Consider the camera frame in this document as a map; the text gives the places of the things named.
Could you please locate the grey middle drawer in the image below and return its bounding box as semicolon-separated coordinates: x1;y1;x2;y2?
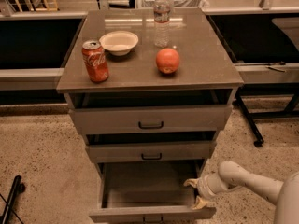
86;141;216;163

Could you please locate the grey drawer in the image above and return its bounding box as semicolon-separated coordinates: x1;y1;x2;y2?
70;105;232;134
86;141;216;163
90;160;216;224

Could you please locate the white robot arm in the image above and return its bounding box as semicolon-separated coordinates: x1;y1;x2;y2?
184;161;299;224

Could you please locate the grey drawer cabinet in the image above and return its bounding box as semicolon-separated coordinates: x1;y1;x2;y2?
56;7;245;185

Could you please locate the white wire basket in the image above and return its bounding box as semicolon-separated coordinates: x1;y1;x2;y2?
135;0;209;8

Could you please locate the grey bottom drawer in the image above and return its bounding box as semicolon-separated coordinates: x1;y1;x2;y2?
90;160;216;224

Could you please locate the grey top drawer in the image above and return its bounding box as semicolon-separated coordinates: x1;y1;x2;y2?
70;105;232;134

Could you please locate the red cola can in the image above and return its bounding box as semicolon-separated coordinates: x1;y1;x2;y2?
82;40;109;83

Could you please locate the black stand leg left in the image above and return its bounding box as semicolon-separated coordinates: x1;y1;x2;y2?
0;175;26;224

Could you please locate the black table leg frame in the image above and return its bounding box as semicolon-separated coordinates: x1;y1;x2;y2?
235;91;299;147

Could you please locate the white paper bowl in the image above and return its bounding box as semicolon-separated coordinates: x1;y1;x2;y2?
99;31;139;56

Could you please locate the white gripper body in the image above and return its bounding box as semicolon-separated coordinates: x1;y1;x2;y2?
197;173;228;200

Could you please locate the red apple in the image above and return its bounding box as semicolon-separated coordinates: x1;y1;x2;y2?
156;48;180;74

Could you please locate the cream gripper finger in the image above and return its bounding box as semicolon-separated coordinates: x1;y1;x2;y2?
192;196;208;210
184;178;199;188

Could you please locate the clear plastic water bottle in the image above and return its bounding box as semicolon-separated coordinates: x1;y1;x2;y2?
153;0;170;48

